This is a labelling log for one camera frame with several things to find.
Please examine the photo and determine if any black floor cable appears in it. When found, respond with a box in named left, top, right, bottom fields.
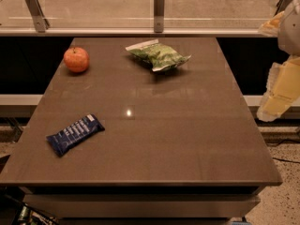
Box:
left=265, top=138, right=300, bottom=165

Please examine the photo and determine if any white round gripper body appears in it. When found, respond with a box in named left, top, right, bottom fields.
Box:
left=277, top=0, right=300, bottom=55

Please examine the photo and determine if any middle metal railing bracket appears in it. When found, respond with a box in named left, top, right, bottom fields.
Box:
left=154, top=0, right=165, bottom=33

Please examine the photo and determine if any green jalapeno chip bag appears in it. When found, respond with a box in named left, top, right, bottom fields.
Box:
left=126, top=39, right=190, bottom=72

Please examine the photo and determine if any metal railing bracket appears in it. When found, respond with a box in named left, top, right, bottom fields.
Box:
left=274, top=0, right=300, bottom=17
left=24, top=0, right=50, bottom=33
left=154, top=0, right=165, bottom=33

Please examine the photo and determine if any right metal railing bracket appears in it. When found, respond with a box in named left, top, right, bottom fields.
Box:
left=274, top=0, right=300, bottom=17

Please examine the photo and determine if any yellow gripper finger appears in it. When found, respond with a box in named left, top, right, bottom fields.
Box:
left=258, top=11, right=284, bottom=37
left=257, top=56, right=300, bottom=122

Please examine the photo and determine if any red orange apple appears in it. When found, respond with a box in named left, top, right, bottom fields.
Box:
left=63, top=47, right=89, bottom=73

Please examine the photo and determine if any glass railing panel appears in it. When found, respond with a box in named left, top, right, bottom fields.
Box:
left=0, top=0, right=279, bottom=29

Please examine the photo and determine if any blue rxbar wrapper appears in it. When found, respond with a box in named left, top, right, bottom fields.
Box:
left=46, top=114, right=105, bottom=157

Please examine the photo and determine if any left metal railing bracket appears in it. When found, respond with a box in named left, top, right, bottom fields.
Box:
left=24, top=0, right=50, bottom=33

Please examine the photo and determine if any clutter under table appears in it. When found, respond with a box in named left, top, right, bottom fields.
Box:
left=0, top=193, right=59, bottom=225

